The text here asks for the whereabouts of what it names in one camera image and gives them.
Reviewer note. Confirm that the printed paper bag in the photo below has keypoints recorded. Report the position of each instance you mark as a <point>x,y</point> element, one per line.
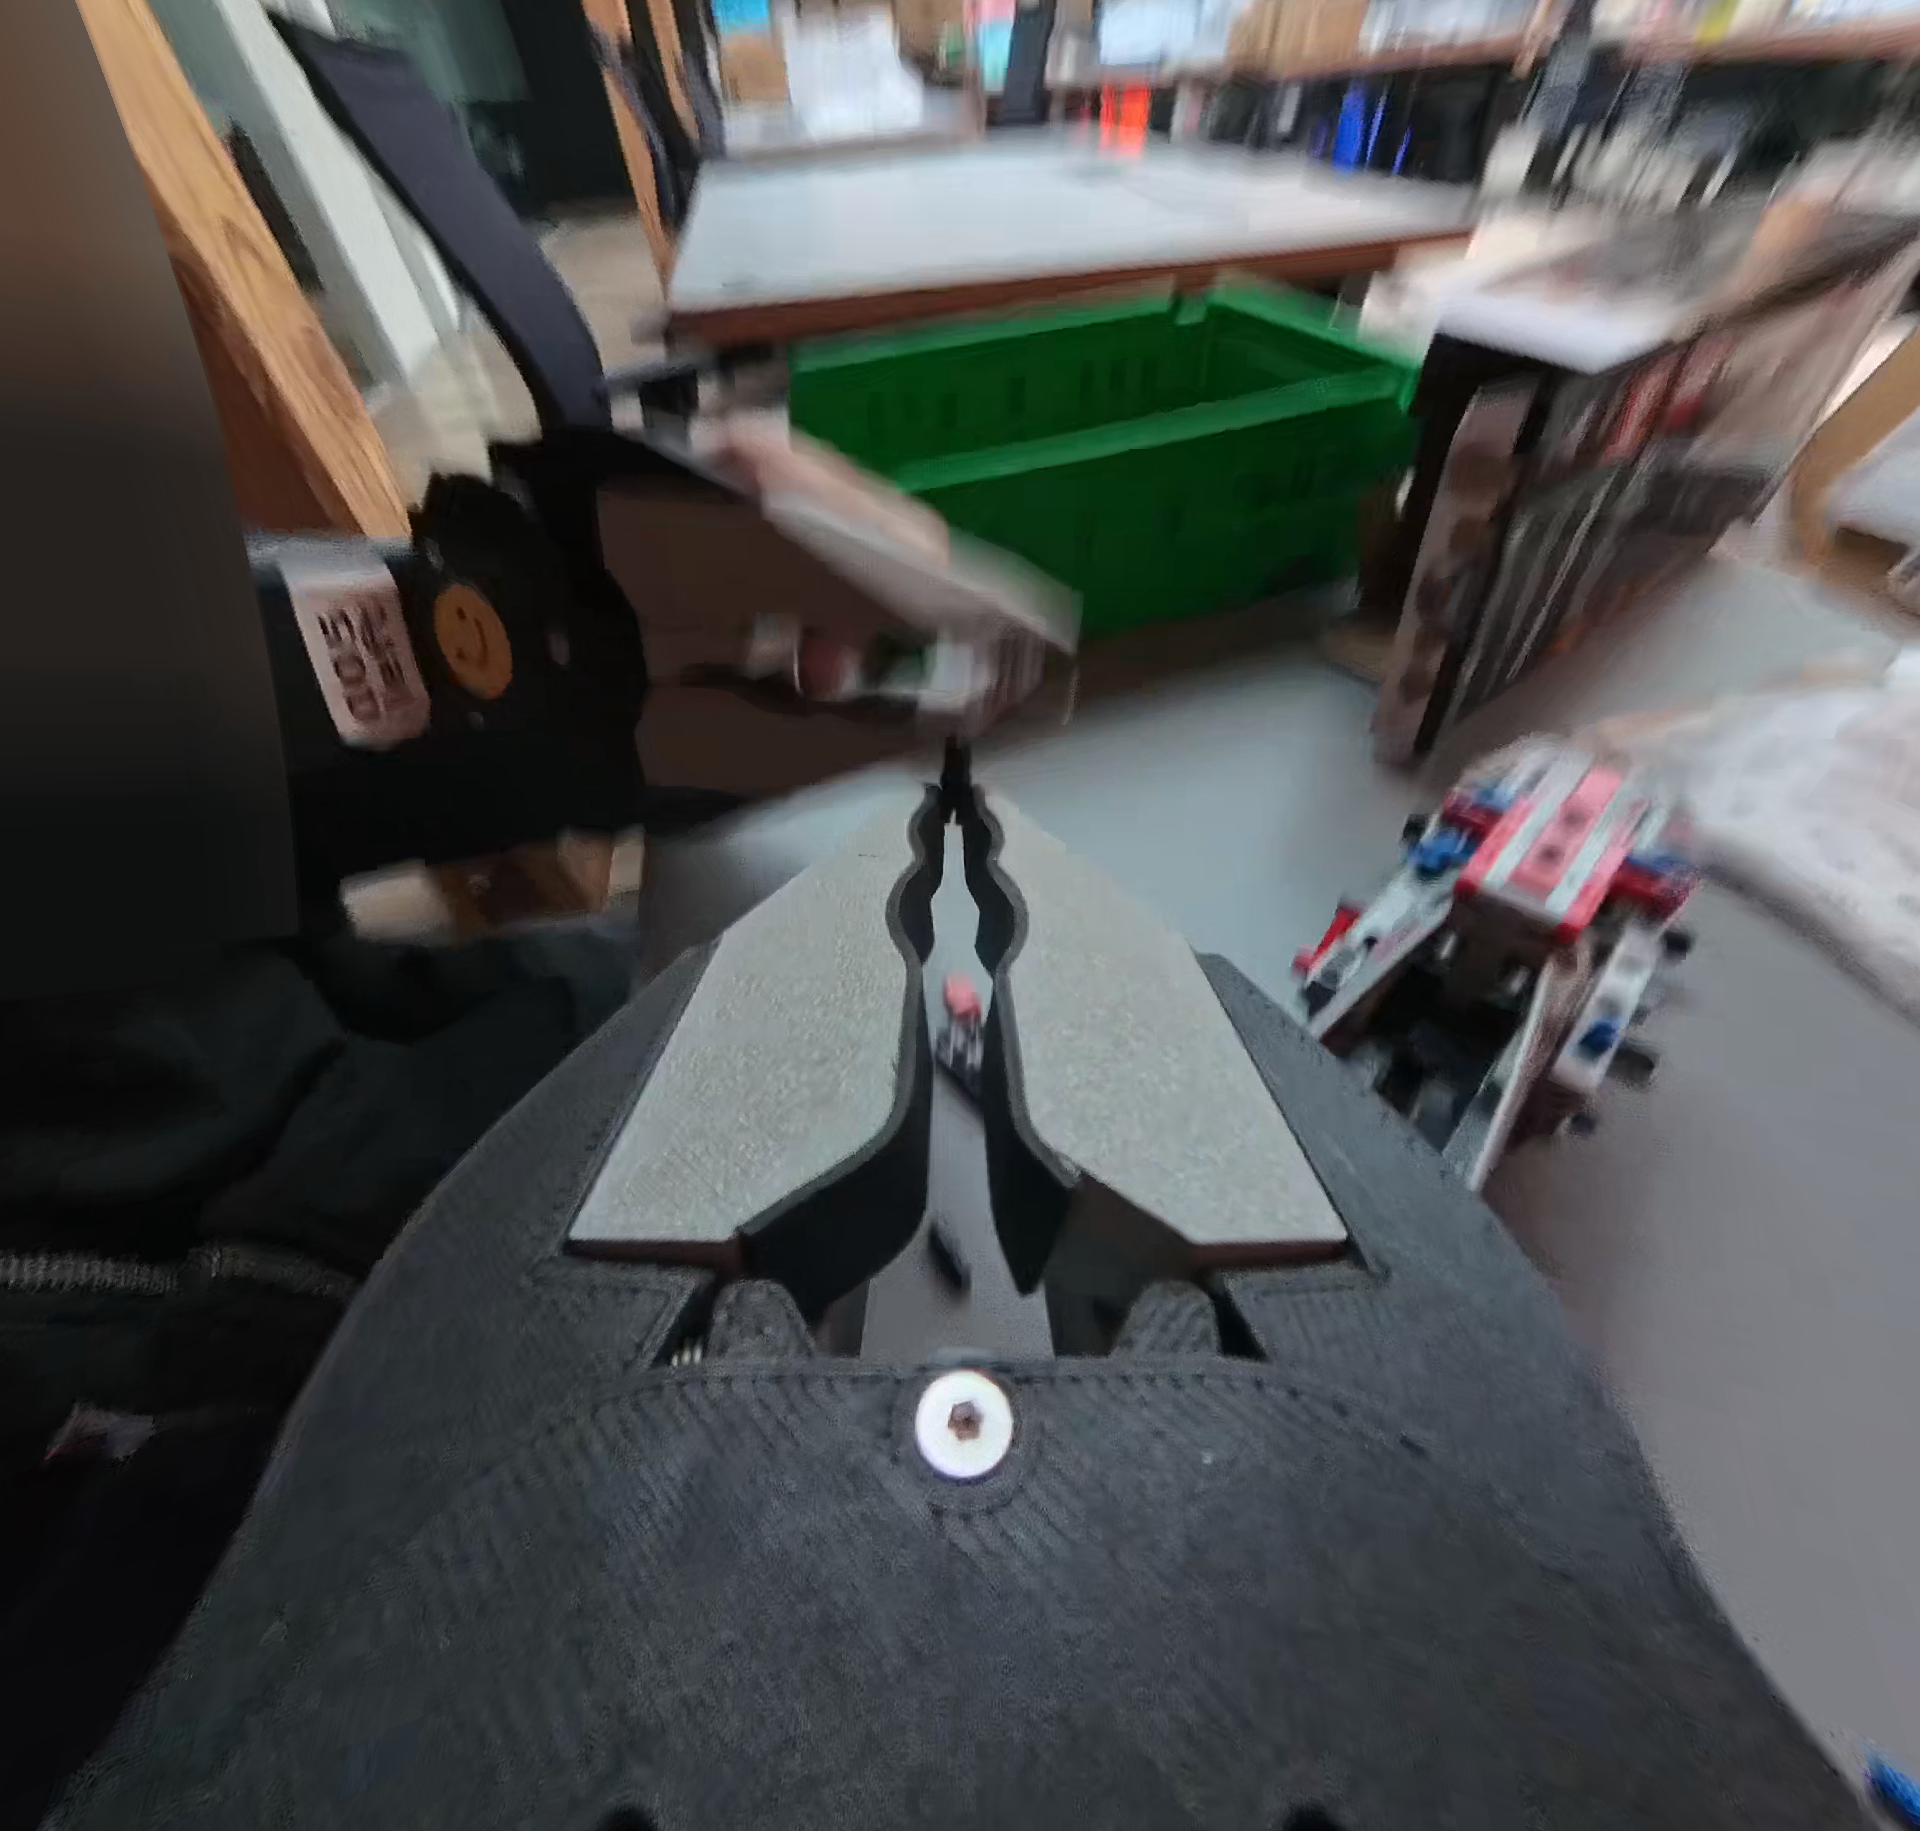
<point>1799,796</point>

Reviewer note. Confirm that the long wooden workbench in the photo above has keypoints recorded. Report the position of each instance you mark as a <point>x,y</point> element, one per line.
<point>1424,54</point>

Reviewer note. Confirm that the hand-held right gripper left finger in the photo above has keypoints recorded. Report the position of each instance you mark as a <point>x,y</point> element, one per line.
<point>750,1097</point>

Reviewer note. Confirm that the dark mesh office chair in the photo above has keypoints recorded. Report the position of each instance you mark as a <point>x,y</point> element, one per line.
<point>451,211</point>

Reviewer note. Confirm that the black lego set box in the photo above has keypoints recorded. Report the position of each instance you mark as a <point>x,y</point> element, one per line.
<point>1620,482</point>

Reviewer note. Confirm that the green plastic bin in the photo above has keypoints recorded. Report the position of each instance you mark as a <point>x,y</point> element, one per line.
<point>1111,467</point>

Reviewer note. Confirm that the red lego piece yellow axle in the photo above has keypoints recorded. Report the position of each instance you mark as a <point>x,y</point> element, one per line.
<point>962,996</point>

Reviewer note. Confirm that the small black lego piece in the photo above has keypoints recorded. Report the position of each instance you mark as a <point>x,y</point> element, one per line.
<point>961,1059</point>

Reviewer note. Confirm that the black lego pin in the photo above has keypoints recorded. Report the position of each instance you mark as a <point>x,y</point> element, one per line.
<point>948,1255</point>

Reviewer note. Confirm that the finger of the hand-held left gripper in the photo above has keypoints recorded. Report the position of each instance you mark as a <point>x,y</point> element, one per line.
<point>750,745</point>
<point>872,525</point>

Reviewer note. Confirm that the red grey lego vehicle model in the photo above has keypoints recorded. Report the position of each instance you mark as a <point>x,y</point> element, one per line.
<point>1500,931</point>

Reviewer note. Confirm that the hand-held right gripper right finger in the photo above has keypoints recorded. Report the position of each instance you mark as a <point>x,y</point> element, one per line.
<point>1171,1097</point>

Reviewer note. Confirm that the wooden support post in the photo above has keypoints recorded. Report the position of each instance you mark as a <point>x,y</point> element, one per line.
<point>615,76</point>

